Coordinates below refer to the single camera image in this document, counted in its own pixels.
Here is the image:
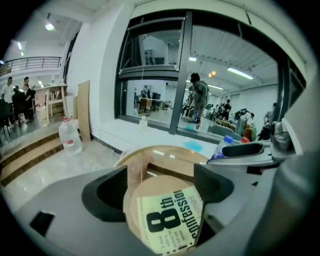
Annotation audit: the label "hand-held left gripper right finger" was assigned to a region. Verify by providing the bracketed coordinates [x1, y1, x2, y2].
[193, 163, 279, 256]

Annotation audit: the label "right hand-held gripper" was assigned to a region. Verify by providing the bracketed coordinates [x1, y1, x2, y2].
[206, 116, 304, 167]

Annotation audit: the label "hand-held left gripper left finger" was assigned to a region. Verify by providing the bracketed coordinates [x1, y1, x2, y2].
[14, 164, 151, 256]

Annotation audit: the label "pale green black-print book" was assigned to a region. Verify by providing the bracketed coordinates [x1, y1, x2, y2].
[136, 186, 205, 256]

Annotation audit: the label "blue cap drink bottle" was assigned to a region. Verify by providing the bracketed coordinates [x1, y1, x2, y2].
[208, 135, 235, 161]

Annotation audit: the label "wooden steps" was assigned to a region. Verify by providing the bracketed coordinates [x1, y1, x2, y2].
[0, 132, 66, 187]

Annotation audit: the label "large clear water jug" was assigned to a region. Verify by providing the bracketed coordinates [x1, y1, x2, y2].
[58, 116, 83, 156]

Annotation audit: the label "round beige basket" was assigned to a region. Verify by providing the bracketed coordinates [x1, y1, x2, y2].
[113, 144, 216, 251]

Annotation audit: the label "clear plastic bottle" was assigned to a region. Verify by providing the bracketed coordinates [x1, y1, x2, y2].
[138, 115, 148, 135]

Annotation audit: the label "wooden board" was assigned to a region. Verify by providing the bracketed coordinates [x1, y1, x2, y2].
[77, 80, 92, 142]

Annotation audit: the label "white wooden table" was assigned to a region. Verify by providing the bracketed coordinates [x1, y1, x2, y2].
[33, 83, 70, 126]

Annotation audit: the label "black metal railing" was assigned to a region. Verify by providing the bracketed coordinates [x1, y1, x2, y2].
[0, 56, 62, 76]

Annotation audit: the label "black window frame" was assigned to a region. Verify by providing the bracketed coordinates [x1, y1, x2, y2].
[114, 9, 307, 137]

